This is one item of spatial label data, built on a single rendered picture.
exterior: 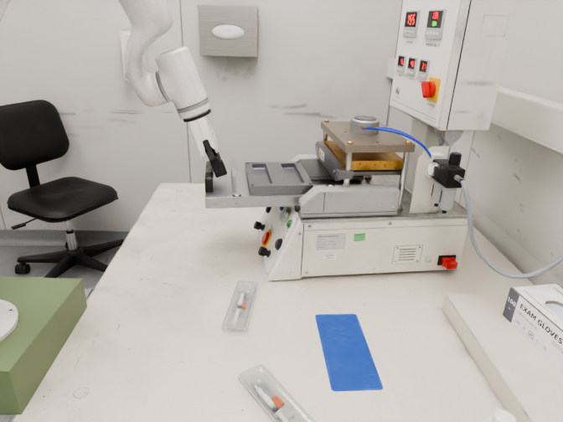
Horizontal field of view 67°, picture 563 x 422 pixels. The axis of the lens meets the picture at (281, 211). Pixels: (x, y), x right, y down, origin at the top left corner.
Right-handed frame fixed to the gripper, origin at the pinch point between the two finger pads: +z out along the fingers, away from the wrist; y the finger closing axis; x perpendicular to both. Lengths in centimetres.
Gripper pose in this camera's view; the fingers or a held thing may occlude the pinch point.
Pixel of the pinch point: (219, 168)
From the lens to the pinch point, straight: 117.7
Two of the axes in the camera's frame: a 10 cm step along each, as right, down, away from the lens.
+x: 9.4, -3.4, -0.1
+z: 3.1, 8.5, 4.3
